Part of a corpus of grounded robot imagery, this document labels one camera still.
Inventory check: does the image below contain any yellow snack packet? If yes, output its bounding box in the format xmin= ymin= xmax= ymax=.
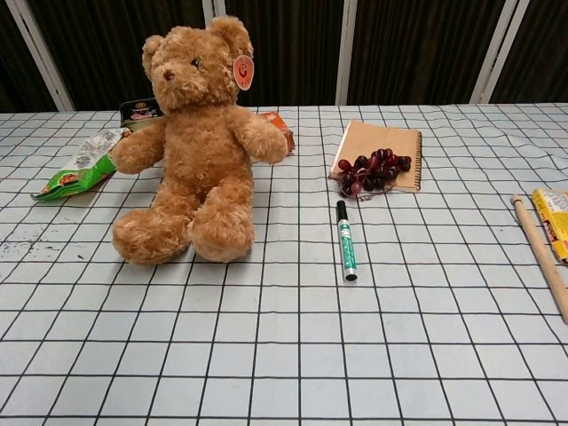
xmin=532 ymin=187 xmax=568 ymax=266

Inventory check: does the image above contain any white checkered tablecloth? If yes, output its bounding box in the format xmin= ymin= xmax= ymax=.
xmin=0 ymin=102 xmax=568 ymax=426

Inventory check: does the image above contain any dark red grape bunch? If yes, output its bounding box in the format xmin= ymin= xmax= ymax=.
xmin=337 ymin=148 xmax=413 ymax=200

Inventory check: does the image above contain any green marker pen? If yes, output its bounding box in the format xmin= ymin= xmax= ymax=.
xmin=335 ymin=200 xmax=359 ymax=282

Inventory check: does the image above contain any white folding screen frame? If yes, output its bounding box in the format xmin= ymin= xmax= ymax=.
xmin=0 ymin=0 xmax=568 ymax=112

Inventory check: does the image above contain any wooden rolling pin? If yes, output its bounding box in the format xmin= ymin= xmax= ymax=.
xmin=510 ymin=193 xmax=568 ymax=324

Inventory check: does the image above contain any orange snack box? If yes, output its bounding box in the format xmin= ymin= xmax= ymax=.
xmin=258 ymin=111 xmax=296 ymax=156

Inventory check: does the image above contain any brown spiral notebook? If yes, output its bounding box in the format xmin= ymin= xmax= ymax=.
xmin=328 ymin=119 xmax=422 ymax=193

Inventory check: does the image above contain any brown plush teddy bear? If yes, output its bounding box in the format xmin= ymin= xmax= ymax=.
xmin=110 ymin=14 xmax=288 ymax=266

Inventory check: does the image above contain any black tin can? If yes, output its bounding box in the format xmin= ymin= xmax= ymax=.
xmin=118 ymin=97 xmax=162 ymax=132

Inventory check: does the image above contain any green snack bag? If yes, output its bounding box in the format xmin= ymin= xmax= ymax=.
xmin=29 ymin=127 xmax=134 ymax=203

